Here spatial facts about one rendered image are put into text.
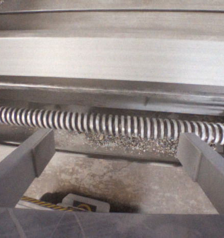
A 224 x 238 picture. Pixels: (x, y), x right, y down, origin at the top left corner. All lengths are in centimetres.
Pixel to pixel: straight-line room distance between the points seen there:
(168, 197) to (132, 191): 21
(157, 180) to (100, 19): 95
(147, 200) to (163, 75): 94
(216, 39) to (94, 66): 15
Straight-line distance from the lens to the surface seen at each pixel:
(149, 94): 29
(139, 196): 110
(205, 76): 25
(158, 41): 22
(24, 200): 93
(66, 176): 115
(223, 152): 52
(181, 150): 17
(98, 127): 32
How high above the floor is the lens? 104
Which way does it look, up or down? 80 degrees down
